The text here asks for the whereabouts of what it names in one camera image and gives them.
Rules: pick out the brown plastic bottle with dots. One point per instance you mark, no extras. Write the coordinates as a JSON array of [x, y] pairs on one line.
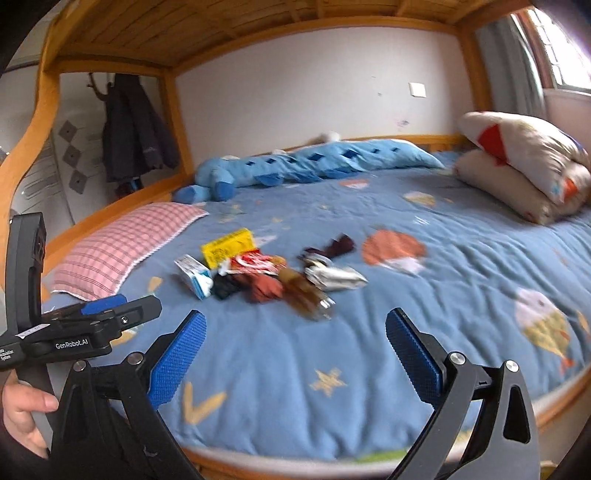
[[302, 293]]

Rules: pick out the window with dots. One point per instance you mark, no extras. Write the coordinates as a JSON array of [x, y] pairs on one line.
[[568, 55]]

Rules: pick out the dark red torn snack wrapper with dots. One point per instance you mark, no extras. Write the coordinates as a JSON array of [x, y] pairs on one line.
[[265, 286]]

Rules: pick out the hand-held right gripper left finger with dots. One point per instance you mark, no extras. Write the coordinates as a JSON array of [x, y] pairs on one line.
[[178, 360]]

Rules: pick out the crumpled silver wrapper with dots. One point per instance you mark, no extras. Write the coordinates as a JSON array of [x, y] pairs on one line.
[[337, 277]]

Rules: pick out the blue fish print bedsheet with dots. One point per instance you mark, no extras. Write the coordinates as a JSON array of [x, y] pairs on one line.
[[461, 277]]

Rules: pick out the yellow carton box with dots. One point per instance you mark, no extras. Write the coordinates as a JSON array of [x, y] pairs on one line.
[[226, 244]]

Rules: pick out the white wardrobe with grey diamonds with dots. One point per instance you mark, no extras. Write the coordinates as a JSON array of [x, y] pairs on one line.
[[78, 152]]

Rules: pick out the person's left hand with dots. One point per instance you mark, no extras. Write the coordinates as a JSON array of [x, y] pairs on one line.
[[21, 410]]

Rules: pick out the small white plush toy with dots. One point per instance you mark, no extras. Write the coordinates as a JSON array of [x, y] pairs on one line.
[[330, 136]]

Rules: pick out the white and blue small box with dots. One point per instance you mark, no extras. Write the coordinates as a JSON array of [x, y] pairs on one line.
[[194, 274]]

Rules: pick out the pink plaid pillow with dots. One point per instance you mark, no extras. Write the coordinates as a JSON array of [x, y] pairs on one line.
[[124, 244]]

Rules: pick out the long blue plush toy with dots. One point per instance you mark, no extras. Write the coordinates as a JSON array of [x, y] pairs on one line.
[[323, 159]]

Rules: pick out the grey curtain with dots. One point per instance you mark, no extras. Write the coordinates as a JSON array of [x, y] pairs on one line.
[[512, 69]]

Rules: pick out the dark red ribbon bow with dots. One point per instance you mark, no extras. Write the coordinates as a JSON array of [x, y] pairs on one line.
[[339, 244]]

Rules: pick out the dark hanging jackets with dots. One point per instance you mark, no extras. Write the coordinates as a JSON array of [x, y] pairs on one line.
[[134, 134]]

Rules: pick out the wooden bunk bed frame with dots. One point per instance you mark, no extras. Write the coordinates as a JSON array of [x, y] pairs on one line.
[[138, 37]]

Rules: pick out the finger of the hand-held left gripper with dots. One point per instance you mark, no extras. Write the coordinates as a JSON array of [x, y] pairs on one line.
[[105, 304], [138, 309]]

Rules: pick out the white wall switch plate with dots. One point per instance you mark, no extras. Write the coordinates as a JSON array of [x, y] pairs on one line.
[[418, 90]]

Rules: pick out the red cartoon snack packet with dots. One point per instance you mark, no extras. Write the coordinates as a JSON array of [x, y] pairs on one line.
[[251, 262]]

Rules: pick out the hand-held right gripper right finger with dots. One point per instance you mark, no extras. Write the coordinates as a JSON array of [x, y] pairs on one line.
[[413, 355]]

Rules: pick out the black crumpled wrapper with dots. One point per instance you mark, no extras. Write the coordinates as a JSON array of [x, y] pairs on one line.
[[226, 288]]

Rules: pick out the wooden coat rack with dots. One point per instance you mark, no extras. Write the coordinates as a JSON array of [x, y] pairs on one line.
[[97, 85]]

